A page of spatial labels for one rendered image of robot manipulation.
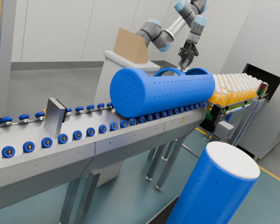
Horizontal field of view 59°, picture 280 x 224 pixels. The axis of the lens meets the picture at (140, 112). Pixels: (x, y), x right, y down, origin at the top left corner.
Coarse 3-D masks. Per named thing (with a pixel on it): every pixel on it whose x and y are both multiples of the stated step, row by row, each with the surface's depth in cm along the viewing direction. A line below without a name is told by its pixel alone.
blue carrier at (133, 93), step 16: (112, 80) 146; (128, 80) 137; (144, 80) 132; (160, 80) 142; (176, 80) 155; (192, 80) 169; (208, 80) 187; (112, 96) 147; (128, 96) 139; (144, 96) 131; (160, 96) 141; (176, 96) 155; (192, 96) 172; (208, 96) 195; (128, 112) 141; (144, 112) 139
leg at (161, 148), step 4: (164, 144) 230; (160, 148) 233; (164, 148) 235; (156, 152) 237; (160, 152) 234; (156, 156) 238; (160, 156) 238; (156, 160) 238; (152, 164) 242; (156, 164) 241; (152, 168) 243; (148, 172) 247; (152, 172) 244; (148, 176) 248; (152, 176) 250; (148, 180) 249
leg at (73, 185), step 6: (72, 180) 158; (78, 180) 159; (72, 186) 158; (78, 186) 162; (72, 192) 161; (66, 198) 166; (72, 198) 165; (66, 204) 167; (72, 204) 169; (66, 210) 168; (60, 216) 174; (66, 216) 171; (60, 222) 175; (66, 222) 175
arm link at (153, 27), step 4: (148, 20) 186; (152, 20) 184; (156, 20) 184; (144, 24) 185; (148, 24) 183; (152, 24) 183; (156, 24) 184; (160, 24) 186; (140, 28) 186; (144, 28) 183; (148, 28) 182; (152, 28) 183; (156, 28) 185; (160, 28) 189; (148, 32) 182; (152, 32) 184; (156, 32) 185; (160, 32) 186; (152, 36) 185; (156, 36) 186; (152, 40) 189
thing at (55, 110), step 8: (48, 104) 110; (56, 104) 107; (48, 112) 111; (56, 112) 107; (64, 112) 108; (48, 120) 112; (56, 120) 108; (64, 120) 111; (48, 128) 113; (56, 128) 109; (56, 136) 111
